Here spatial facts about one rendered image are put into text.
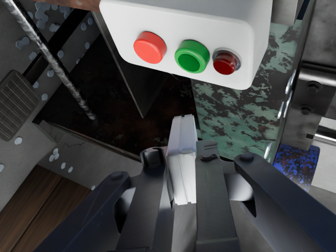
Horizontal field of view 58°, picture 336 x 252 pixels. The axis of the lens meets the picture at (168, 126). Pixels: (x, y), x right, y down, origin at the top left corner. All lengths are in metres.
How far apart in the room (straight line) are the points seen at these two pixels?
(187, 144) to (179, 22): 0.11
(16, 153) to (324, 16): 0.80
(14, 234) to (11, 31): 0.52
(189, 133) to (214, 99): 0.33
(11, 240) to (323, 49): 0.84
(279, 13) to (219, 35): 0.09
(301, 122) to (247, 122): 0.15
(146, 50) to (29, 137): 0.73
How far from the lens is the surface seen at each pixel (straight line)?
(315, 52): 0.50
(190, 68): 0.25
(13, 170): 0.97
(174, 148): 0.16
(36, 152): 1.00
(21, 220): 0.95
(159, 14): 0.25
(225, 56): 0.24
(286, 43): 0.38
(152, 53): 0.26
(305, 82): 0.51
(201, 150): 0.17
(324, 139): 0.70
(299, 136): 0.69
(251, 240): 3.80
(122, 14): 0.27
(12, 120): 0.68
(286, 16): 0.31
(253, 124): 0.53
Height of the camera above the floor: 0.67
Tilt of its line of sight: 22 degrees down
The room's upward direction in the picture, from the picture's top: 108 degrees clockwise
